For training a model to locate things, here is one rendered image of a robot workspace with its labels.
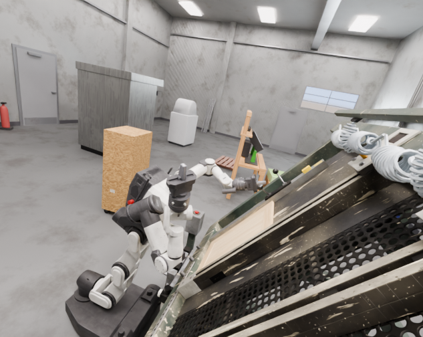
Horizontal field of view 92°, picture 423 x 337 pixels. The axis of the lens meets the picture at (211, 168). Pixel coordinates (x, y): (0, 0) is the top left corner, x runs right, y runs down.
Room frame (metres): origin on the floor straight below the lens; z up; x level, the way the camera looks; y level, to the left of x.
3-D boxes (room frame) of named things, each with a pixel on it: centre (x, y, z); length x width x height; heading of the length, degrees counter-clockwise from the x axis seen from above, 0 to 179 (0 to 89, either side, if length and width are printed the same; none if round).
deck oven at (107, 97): (5.27, 2.56, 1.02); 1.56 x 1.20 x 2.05; 73
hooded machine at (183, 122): (7.75, 1.35, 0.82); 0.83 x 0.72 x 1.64; 161
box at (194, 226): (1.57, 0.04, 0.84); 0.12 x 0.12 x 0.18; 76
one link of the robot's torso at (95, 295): (1.21, 0.60, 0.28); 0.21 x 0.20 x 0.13; 76
